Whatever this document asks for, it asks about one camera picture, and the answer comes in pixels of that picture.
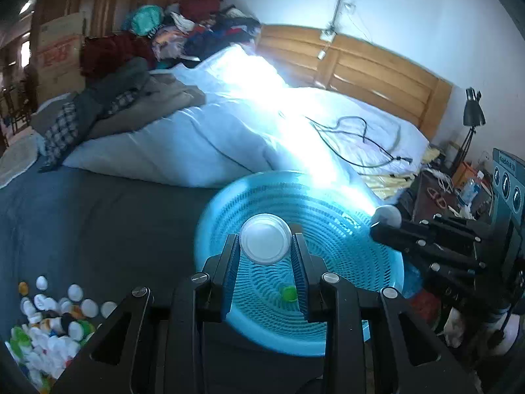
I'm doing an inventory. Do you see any small white cap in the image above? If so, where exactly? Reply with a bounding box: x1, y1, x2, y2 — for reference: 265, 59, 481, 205
370, 205, 402, 229

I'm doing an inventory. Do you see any large white lid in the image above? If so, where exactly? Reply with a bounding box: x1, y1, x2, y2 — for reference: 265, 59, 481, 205
240, 213, 292, 266

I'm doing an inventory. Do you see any teal plastic basket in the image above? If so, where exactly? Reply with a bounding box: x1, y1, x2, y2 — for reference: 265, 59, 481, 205
194, 171, 422, 357

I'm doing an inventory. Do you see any green cap in basket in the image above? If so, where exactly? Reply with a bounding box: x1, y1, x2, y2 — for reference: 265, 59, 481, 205
280, 286, 298, 303

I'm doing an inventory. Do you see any pile of bottle caps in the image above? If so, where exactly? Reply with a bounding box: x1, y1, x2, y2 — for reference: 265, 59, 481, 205
5, 275, 116, 393

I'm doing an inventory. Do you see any grey-blue bed blanket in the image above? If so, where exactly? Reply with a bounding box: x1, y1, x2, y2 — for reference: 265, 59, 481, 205
0, 164, 218, 337

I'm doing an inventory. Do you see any black desk lamp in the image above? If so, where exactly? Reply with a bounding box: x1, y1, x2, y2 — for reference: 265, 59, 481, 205
449, 87, 486, 175

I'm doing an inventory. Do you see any white duvet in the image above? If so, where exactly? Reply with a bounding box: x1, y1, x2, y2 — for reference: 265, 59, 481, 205
65, 45, 429, 188

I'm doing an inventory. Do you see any wooden headboard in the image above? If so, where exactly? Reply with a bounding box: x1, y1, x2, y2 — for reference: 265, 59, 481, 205
256, 25, 452, 141

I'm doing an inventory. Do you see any plaid checkered shirt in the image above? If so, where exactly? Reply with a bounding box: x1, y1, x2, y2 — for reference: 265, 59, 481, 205
40, 88, 139, 172

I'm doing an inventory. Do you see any cardboard box red print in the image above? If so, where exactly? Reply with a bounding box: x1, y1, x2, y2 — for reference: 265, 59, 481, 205
35, 12, 85, 105

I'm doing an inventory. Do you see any pile of clothes on bed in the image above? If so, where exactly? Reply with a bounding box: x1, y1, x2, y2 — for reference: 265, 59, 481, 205
80, 0, 262, 81

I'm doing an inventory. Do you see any black cable on bed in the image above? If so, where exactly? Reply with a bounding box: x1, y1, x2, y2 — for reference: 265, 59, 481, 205
305, 115, 415, 170

